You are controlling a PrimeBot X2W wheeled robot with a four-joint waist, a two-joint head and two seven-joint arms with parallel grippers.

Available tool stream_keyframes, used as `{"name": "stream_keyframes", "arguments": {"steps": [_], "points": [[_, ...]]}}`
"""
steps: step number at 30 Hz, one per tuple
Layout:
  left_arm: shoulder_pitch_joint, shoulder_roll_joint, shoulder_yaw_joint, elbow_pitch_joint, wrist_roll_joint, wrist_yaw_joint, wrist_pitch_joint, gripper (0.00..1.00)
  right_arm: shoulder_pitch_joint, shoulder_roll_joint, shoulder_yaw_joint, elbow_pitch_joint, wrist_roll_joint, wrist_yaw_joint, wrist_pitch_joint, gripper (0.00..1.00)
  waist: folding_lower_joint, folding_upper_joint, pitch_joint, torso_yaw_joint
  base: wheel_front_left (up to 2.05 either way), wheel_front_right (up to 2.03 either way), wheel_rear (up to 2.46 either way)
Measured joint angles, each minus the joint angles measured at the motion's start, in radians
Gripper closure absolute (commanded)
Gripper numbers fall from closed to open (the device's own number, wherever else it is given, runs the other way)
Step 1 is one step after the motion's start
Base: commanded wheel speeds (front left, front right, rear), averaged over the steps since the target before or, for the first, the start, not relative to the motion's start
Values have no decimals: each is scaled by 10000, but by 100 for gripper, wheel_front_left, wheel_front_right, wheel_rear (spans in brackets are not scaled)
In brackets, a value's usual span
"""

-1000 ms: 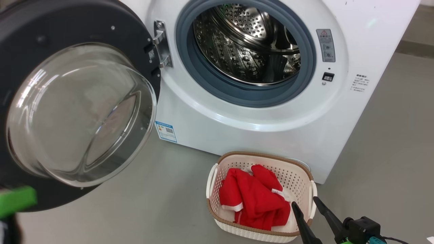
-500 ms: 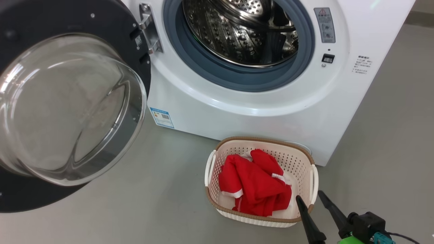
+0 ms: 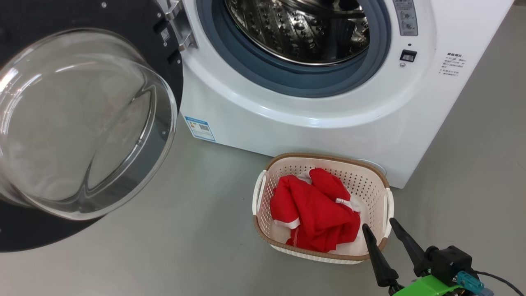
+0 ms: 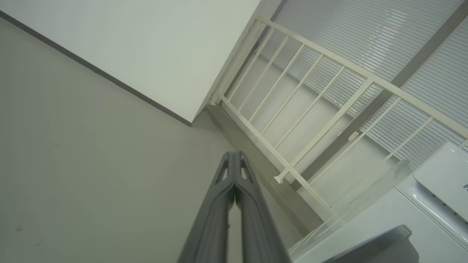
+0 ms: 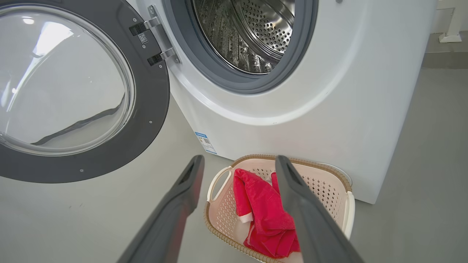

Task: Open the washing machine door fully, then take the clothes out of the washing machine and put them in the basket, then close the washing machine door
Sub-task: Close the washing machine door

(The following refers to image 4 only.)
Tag grey window frame post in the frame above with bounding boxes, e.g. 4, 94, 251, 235
291, 0, 468, 190

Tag white window blinds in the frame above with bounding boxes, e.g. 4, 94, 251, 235
261, 0, 468, 168

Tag white metal railing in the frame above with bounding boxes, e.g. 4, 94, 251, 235
208, 18, 468, 220

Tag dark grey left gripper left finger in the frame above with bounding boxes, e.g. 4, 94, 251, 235
177, 152, 235, 263

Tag white front-load washing machine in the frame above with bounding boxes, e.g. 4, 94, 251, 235
289, 142, 468, 263

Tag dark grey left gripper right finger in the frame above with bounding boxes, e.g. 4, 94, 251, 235
233, 151, 292, 263

